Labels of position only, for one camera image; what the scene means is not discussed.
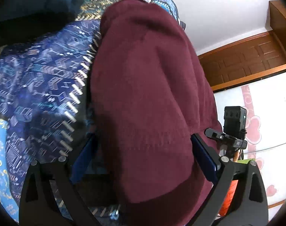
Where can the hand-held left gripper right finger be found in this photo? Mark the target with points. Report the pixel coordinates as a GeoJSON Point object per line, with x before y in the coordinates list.
{"type": "Point", "coordinates": [205, 156]}

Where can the maroon button shirt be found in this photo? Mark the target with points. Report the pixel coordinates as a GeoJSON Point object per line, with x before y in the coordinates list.
{"type": "Point", "coordinates": [147, 98]}

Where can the blue patterned bedspread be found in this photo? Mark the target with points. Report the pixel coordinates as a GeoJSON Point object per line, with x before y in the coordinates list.
{"type": "Point", "coordinates": [39, 80]}

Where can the navy folded garment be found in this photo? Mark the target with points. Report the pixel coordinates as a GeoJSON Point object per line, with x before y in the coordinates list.
{"type": "Point", "coordinates": [39, 0]}

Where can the brown wooden wardrobe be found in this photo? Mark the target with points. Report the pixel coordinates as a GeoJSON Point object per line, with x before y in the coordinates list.
{"type": "Point", "coordinates": [282, 28]}

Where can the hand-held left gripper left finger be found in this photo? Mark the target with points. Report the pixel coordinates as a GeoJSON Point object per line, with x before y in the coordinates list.
{"type": "Point", "coordinates": [82, 155]}

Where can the black folded garment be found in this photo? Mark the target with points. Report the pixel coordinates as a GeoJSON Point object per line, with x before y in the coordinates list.
{"type": "Point", "coordinates": [22, 30]}

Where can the brown wooden door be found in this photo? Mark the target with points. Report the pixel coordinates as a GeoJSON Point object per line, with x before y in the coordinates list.
{"type": "Point", "coordinates": [244, 61]}

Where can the white pink floral cupboard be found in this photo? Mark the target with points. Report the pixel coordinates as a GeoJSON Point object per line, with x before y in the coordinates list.
{"type": "Point", "coordinates": [265, 113]}

